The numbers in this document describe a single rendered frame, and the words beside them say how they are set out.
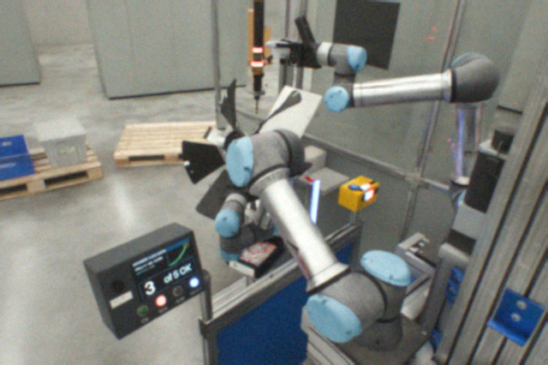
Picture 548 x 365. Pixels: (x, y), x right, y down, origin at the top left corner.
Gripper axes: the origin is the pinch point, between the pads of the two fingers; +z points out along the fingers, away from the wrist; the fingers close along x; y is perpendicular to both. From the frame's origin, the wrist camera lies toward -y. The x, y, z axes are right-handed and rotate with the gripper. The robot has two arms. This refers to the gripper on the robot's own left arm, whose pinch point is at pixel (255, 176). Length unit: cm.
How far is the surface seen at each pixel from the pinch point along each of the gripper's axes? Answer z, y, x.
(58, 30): 934, 796, -6
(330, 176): 70, -27, 35
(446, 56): 52, -77, -32
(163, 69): 497, 273, 45
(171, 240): -53, 10, -8
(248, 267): -15.4, 2.6, 32.6
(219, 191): 10.5, 19.6, 12.9
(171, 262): -56, 10, -3
